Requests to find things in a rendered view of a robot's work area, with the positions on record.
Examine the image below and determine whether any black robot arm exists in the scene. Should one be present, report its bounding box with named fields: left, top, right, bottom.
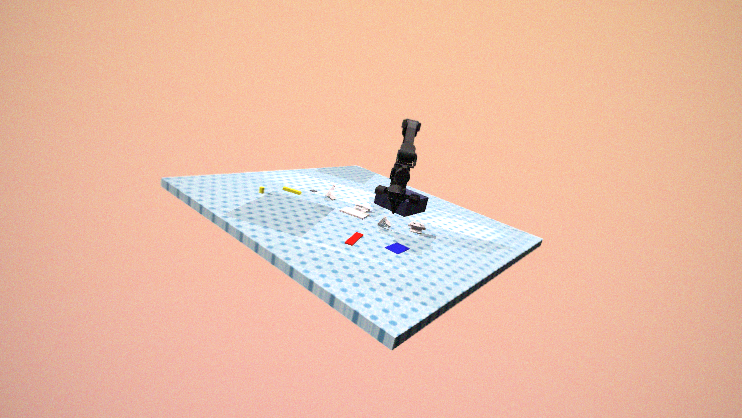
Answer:
left=388, top=119, right=421, bottom=199

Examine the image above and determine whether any red flat bar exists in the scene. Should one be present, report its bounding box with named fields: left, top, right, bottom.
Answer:
left=345, top=232, right=363, bottom=246

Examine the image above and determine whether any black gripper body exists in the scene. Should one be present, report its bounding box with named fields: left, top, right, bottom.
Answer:
left=374, top=177, right=420, bottom=205

